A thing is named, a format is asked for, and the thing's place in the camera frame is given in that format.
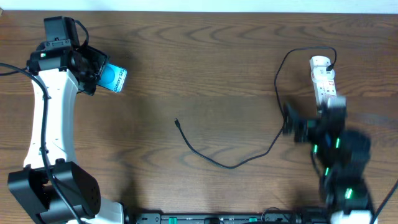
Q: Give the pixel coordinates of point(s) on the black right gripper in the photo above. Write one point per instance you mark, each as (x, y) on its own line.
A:
(291, 121)

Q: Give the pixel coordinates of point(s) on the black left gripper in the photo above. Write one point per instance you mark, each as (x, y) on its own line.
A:
(94, 70)

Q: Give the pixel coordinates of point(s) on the Galaxy S25 smartphone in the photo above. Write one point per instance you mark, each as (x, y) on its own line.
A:
(113, 78)

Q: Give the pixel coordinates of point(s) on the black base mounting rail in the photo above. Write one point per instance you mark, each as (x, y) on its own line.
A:
(270, 216)

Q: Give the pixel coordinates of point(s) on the white power strip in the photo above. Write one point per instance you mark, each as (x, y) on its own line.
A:
(326, 89)

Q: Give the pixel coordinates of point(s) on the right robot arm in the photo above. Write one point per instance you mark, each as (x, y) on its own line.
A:
(343, 154)

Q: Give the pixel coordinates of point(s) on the white USB charger plug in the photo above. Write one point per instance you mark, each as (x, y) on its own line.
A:
(321, 74)

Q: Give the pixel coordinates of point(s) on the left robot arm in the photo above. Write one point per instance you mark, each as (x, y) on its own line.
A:
(52, 187)

